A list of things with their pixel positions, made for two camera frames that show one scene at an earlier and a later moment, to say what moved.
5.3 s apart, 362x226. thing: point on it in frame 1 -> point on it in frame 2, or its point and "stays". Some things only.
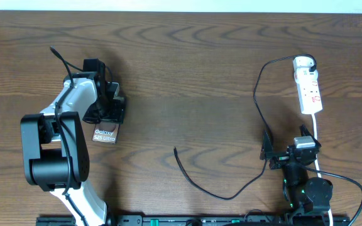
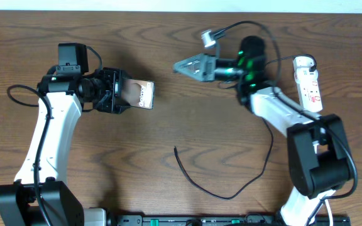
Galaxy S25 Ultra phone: [106, 132] -> [139, 93]
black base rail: [204, 220] stays
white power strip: [308, 89] stays
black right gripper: [267, 153] -> [203, 62]
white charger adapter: [303, 61] stays
